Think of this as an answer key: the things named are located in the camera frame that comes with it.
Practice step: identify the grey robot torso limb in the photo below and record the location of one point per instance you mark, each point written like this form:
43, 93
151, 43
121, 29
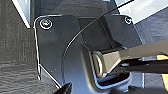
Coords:
133, 55

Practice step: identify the silver base bolt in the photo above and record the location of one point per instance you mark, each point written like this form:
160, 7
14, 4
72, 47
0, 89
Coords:
128, 20
45, 23

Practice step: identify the white wardrobe door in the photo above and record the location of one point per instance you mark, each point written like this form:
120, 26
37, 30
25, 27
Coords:
21, 11

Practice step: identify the white wardrobe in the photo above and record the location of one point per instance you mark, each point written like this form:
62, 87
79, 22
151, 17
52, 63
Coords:
146, 8

